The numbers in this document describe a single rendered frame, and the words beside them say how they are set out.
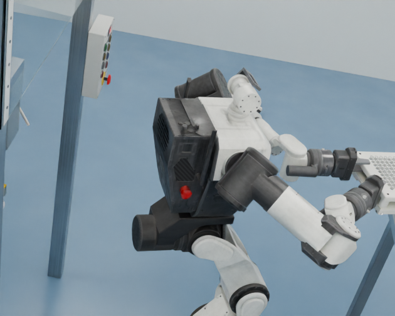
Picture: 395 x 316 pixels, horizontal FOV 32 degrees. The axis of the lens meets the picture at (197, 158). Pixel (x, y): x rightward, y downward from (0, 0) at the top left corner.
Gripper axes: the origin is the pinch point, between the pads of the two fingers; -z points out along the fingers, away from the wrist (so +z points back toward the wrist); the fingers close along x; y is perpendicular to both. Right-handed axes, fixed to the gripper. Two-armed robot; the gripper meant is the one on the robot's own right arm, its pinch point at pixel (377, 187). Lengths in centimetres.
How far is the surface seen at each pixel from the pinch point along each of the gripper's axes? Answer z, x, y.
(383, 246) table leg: -20.1, 34.4, 3.0
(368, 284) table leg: -20, 54, 4
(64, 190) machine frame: 37, 55, -108
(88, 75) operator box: 32, 1, -104
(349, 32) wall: -275, 80, -159
